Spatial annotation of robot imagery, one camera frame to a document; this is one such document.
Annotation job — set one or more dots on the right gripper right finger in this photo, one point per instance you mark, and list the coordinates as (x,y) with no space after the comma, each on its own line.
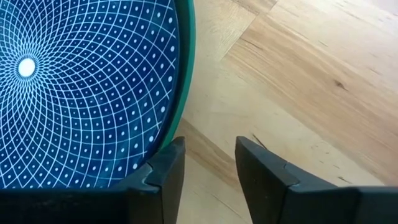
(295,202)

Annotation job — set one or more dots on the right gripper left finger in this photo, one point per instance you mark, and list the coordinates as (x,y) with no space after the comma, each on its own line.
(93,207)

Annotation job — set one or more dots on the blue net-patterned plate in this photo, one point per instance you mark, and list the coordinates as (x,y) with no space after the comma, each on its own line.
(77,93)

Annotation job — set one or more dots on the green plate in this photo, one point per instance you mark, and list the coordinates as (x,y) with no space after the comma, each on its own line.
(186,62)

